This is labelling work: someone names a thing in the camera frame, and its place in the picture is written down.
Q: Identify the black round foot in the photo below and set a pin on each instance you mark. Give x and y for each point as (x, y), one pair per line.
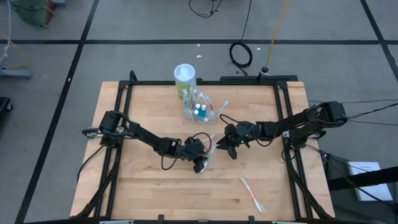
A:
(264, 69)

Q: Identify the green wipes canister white lid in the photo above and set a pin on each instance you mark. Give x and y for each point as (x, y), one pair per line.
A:
(184, 74)

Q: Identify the grey flat base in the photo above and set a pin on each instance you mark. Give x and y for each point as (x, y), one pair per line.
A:
(15, 74)

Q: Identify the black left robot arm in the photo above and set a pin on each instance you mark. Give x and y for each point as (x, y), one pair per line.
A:
(149, 137)

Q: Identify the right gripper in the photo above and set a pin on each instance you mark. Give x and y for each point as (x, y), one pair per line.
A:
(244, 133)

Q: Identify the black aluminium table frame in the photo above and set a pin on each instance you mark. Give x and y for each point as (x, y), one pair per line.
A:
(233, 83)

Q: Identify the green toothbrush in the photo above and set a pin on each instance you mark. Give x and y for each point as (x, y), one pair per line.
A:
(212, 152)

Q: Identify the black back plate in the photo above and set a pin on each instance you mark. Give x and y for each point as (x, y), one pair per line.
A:
(280, 77)

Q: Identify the white booklet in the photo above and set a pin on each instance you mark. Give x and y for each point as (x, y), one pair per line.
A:
(373, 191)

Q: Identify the green sack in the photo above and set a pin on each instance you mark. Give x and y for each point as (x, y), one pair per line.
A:
(32, 12)

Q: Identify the clear acrylic organizer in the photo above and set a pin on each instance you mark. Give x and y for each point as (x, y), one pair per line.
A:
(210, 118)

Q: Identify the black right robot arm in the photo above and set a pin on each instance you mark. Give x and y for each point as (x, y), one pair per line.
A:
(295, 121)

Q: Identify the black bar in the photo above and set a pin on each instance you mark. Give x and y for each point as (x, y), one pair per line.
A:
(357, 180)

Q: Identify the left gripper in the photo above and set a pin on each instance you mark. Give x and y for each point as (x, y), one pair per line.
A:
(192, 149)

